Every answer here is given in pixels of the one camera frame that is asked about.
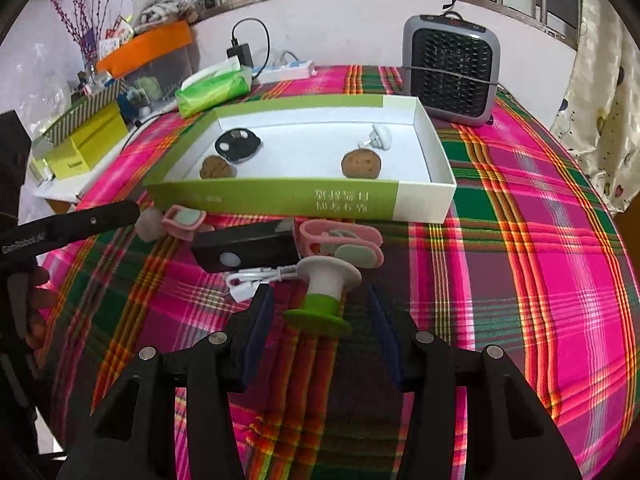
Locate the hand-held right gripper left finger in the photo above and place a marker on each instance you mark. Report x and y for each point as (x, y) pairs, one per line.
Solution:
(256, 332)

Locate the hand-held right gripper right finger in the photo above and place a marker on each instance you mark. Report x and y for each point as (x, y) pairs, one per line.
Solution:
(387, 332)

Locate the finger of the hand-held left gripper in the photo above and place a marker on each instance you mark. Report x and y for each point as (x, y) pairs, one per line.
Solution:
(95, 221)

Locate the small white cap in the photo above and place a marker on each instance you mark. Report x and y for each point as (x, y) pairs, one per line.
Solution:
(148, 226)

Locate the white and green spool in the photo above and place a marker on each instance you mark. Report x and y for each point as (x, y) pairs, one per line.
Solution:
(322, 290)

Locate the black rectangular device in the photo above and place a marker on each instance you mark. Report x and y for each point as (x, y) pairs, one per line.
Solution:
(250, 250)

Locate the large pink clip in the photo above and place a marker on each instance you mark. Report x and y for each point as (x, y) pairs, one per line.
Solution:
(350, 252)

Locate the small pink clip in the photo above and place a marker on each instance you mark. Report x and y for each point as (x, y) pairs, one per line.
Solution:
(185, 220)

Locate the green and white cardboard box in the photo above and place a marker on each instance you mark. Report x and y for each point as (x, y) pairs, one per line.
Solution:
(310, 127)

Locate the person's left hand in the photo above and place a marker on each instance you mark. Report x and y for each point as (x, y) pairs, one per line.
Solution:
(42, 300)

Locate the white board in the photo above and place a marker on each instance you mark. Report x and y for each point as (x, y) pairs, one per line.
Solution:
(55, 190)

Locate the yellow box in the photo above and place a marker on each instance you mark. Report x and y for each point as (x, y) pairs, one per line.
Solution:
(90, 142)

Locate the striped box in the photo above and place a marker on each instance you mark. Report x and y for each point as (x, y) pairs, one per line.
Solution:
(85, 107)

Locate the small brown cookie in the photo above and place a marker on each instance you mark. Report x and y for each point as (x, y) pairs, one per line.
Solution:
(217, 167)

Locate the black round device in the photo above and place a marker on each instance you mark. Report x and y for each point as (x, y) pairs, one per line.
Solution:
(237, 145)

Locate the plaid tablecloth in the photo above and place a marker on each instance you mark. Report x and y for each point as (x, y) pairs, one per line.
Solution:
(525, 240)

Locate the large brown cookie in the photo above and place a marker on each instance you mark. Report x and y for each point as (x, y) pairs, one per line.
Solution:
(361, 164)

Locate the green tissue pack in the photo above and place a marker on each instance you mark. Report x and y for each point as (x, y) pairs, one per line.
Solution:
(212, 90)

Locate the orange lid storage bin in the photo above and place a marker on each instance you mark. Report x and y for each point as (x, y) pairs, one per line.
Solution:
(145, 47)

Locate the white plug adapter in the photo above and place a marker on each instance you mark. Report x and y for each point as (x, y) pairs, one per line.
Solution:
(379, 137)

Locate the purple flower branches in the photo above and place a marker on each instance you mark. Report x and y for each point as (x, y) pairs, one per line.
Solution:
(80, 5)

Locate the black charger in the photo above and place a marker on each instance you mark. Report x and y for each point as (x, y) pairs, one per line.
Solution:
(239, 54)

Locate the plastic bag with gloves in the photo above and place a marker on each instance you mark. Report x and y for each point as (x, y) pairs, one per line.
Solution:
(160, 7)

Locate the white power strip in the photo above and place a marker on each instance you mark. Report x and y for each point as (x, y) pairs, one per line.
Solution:
(285, 70)

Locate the grey fan heater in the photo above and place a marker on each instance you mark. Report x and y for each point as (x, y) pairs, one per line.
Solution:
(450, 70)

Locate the patterned curtain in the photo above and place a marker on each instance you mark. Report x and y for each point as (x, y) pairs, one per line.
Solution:
(600, 110)

